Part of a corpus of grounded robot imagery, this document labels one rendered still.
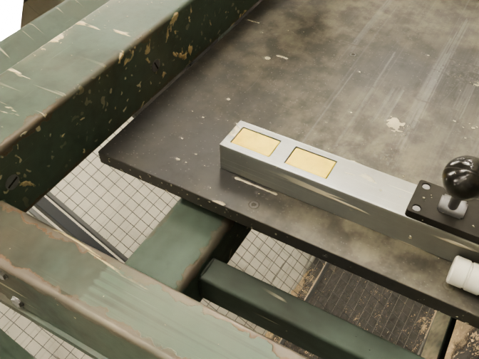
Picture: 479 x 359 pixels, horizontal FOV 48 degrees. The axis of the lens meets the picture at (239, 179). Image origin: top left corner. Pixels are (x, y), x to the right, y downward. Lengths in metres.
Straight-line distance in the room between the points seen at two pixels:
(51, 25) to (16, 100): 0.70
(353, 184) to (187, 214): 0.20
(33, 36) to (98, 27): 0.57
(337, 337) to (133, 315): 0.22
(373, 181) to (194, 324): 0.25
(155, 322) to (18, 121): 0.26
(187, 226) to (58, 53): 0.26
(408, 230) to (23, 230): 0.39
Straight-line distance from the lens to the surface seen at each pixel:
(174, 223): 0.65
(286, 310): 0.60
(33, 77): 0.67
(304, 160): 0.61
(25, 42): 1.29
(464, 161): 0.47
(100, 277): 0.51
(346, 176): 0.60
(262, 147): 0.62
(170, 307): 0.48
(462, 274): 0.57
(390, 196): 0.59
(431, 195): 0.59
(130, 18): 0.75
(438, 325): 1.92
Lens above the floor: 1.72
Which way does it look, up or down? 5 degrees down
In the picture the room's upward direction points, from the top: 48 degrees counter-clockwise
